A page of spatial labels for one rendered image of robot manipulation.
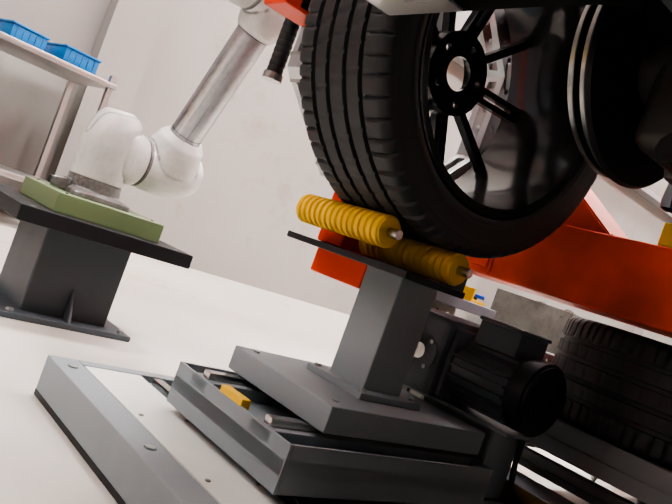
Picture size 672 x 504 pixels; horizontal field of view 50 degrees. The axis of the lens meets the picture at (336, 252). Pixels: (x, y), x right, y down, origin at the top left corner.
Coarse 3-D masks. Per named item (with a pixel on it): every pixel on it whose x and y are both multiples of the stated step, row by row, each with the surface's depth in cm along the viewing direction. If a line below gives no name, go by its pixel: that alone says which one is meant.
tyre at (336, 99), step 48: (336, 0) 115; (336, 48) 114; (384, 48) 106; (336, 96) 116; (384, 96) 108; (336, 144) 121; (384, 144) 110; (336, 192) 132; (384, 192) 119; (432, 192) 117; (576, 192) 141; (432, 240) 124; (480, 240) 127; (528, 240) 135
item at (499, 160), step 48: (432, 48) 133; (480, 48) 140; (528, 48) 151; (432, 96) 135; (480, 96) 142; (528, 96) 153; (432, 144) 115; (528, 144) 150; (576, 144) 142; (480, 192) 144; (528, 192) 139
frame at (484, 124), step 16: (496, 16) 154; (496, 32) 155; (496, 48) 158; (288, 64) 132; (496, 64) 161; (496, 80) 161; (480, 112) 163; (480, 128) 161; (496, 128) 162; (480, 144) 160; (448, 160) 162; (464, 160) 160
